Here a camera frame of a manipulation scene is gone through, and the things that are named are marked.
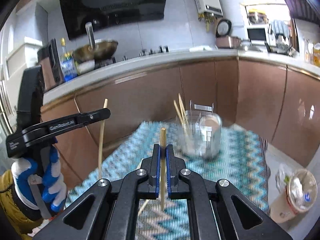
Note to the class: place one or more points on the black gas stove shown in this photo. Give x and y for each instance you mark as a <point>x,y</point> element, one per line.
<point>150,53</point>

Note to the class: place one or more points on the blue zigzag table cloth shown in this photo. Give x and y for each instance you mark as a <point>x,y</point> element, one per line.
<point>225,180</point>

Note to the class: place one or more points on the white water heater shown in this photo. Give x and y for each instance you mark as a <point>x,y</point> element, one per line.
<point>207,0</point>

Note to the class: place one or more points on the white bowl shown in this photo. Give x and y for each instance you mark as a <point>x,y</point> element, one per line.
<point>86,66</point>

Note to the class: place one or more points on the person's left hand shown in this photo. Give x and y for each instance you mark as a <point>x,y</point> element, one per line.
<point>53,170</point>

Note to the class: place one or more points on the light bamboo chopstick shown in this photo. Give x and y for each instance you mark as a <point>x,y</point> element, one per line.
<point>101,140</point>
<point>182,105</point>
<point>143,206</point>
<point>178,112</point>
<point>163,140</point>

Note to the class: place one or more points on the paper cup with trash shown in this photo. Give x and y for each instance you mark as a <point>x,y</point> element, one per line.
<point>295,197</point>

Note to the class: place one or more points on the clear spray bottle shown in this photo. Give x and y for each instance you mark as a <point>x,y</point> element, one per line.
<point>307,52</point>

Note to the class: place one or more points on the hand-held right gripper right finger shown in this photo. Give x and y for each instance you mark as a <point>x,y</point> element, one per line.
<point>169,167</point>

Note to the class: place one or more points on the brown lower cabinets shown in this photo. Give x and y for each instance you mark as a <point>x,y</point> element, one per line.
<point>262,92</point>

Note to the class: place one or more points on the oil bottle with blue label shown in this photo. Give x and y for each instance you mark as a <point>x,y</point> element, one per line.
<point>68,65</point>

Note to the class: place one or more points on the light blue hanging towel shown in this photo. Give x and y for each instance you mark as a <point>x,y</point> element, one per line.
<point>279,28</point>

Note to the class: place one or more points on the white microwave oven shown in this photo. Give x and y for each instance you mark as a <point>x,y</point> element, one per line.
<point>257,33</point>

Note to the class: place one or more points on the black range hood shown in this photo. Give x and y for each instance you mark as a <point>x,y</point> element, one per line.
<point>112,5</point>

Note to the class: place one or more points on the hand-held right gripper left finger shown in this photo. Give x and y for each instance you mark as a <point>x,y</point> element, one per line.
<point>157,167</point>

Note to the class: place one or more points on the white kitchen countertop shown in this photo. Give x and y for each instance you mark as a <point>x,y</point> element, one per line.
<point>140,66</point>

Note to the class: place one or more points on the person's left forearm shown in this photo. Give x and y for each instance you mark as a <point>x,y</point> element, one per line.
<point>7,195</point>

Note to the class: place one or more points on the orange jar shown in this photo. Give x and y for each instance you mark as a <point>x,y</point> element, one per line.
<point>316,55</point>

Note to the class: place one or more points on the rice cooker with open lid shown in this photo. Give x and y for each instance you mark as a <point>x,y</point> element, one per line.
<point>227,41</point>

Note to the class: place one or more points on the glass pot lid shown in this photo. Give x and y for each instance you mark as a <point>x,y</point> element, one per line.
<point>251,48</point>

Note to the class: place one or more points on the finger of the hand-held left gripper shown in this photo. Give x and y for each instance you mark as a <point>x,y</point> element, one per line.
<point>95,116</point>

